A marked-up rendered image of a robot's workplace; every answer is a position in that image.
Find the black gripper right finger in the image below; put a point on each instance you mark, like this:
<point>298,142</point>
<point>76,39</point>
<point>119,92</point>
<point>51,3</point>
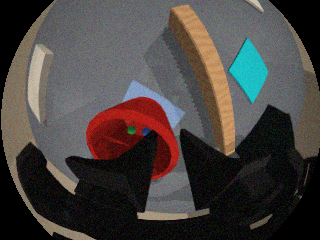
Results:
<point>210,172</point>

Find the red cup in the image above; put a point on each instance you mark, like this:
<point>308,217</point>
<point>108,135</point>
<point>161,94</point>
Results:
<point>107,136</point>

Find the wooden rectangular block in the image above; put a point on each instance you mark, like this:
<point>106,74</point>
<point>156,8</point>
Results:
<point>209,72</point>

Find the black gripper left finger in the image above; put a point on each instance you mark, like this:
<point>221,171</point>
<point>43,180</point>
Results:
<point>129,173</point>

